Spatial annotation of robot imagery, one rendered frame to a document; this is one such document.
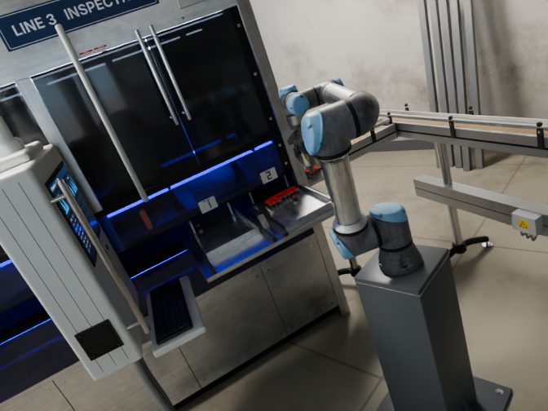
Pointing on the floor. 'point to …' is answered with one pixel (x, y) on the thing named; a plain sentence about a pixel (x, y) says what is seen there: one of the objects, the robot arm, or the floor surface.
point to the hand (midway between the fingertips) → (309, 167)
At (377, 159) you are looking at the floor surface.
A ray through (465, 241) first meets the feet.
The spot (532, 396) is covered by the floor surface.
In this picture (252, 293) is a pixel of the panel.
